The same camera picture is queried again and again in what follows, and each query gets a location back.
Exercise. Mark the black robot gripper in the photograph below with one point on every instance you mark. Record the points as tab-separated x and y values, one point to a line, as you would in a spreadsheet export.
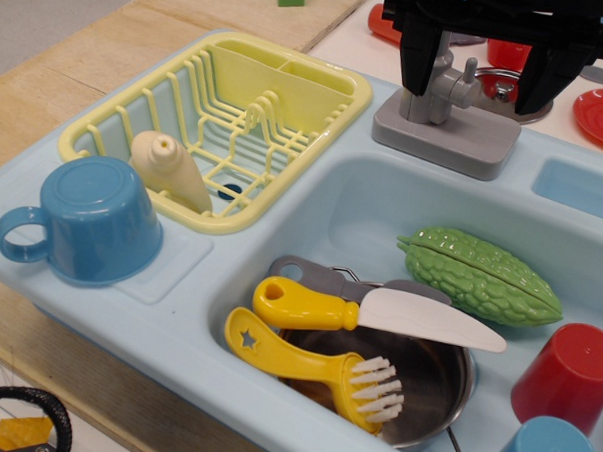
564	35

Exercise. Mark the grey toy faucet lever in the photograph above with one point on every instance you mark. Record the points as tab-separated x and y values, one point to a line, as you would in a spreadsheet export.
467	88

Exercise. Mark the red cup behind faucet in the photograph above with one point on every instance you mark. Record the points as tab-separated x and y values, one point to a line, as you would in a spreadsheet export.
507	55

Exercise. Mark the steel pot lid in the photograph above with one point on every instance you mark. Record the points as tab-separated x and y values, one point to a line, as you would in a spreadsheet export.
500	92

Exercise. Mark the grey toy faucet base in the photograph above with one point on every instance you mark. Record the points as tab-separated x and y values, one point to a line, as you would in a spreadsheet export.
470	141

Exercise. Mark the red cup lying down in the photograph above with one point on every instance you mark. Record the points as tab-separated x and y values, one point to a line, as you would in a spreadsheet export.
382	27

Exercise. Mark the light blue toy sink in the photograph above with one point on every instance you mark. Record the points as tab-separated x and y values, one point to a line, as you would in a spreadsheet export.
346	209

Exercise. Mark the green toy bitter gourd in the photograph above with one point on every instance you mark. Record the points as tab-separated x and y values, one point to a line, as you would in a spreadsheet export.
480	278

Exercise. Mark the yellow plastic dish rack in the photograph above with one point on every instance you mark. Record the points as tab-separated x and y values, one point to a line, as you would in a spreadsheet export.
253	116

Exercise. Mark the grey toy spatula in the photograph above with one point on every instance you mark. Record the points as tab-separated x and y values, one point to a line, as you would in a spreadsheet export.
342	282

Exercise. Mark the small steel pot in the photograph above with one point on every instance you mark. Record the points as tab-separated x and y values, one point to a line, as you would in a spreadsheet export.
437	381

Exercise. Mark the red plastic cup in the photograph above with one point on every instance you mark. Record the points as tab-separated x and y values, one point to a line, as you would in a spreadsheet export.
565	379

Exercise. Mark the beige toy squeeze bottle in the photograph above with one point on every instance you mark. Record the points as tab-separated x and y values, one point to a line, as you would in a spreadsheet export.
165	165

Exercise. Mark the yellow toy dish brush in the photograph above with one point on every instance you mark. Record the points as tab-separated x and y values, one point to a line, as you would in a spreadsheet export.
365	392

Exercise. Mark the blue plastic mug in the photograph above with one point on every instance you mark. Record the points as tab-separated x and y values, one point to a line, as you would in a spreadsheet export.
95	224

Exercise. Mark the yellow tape piece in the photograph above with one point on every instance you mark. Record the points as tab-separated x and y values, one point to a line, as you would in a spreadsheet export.
20	433

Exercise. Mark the yellow handled toy knife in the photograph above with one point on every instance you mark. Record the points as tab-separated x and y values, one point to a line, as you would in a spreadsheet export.
283	303

